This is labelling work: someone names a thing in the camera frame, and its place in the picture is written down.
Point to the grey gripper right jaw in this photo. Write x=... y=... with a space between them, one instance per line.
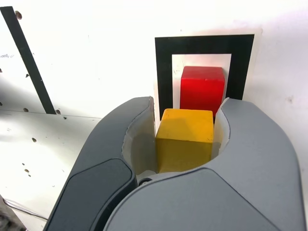
x=228 y=192

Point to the black tape strip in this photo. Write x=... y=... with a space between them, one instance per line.
x=29 y=65

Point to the red cube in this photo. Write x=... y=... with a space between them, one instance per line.
x=202 y=89

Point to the black tape square outline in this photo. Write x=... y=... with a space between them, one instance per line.
x=163 y=72

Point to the yellow cube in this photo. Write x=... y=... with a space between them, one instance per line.
x=184 y=142

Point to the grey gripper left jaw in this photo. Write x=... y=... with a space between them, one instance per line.
x=101 y=168

